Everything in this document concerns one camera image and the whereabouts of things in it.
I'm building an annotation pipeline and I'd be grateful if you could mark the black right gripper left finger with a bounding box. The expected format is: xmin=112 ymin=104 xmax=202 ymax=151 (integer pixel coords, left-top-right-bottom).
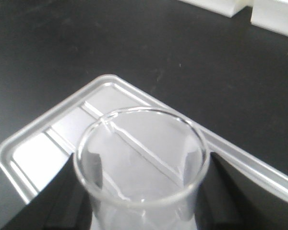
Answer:
xmin=2 ymin=156 xmax=92 ymax=230

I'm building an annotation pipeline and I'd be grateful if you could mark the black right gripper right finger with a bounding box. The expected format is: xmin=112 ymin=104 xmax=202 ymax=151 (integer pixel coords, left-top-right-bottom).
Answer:
xmin=195 ymin=152 xmax=288 ymax=230

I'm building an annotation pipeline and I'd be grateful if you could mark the clear glass beaker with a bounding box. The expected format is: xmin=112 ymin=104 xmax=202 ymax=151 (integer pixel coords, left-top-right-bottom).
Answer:
xmin=73 ymin=107 xmax=210 ymax=230

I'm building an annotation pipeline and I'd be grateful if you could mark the silver metal tray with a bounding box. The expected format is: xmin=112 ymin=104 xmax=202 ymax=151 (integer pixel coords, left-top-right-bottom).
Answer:
xmin=0 ymin=74 xmax=288 ymax=204

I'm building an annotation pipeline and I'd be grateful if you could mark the white compartment organizer tray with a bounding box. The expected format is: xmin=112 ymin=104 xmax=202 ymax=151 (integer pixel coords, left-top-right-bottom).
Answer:
xmin=182 ymin=0 xmax=251 ymax=18

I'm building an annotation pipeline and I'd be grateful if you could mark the clear plastic rack box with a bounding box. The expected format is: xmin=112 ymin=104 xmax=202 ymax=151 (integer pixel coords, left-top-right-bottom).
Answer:
xmin=251 ymin=0 xmax=288 ymax=37

